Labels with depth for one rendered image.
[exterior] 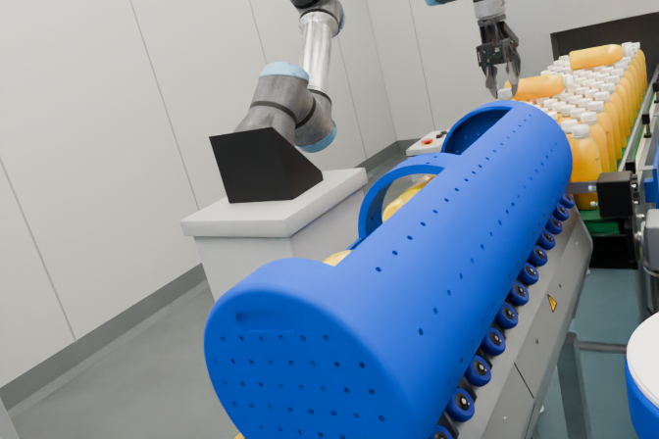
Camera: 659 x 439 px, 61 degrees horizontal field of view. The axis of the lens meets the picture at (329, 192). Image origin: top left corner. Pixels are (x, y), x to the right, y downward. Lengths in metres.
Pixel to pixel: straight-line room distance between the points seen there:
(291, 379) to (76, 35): 3.32
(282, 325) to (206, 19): 3.97
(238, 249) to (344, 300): 0.68
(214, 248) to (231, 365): 0.62
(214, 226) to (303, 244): 0.21
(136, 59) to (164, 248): 1.28
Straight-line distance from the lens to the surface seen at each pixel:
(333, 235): 1.24
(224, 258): 1.29
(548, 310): 1.15
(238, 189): 1.30
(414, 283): 0.64
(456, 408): 0.79
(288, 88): 1.31
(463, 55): 5.97
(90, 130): 3.72
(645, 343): 0.77
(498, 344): 0.92
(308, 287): 0.58
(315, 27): 1.63
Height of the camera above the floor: 1.46
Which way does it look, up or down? 15 degrees down
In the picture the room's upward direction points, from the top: 14 degrees counter-clockwise
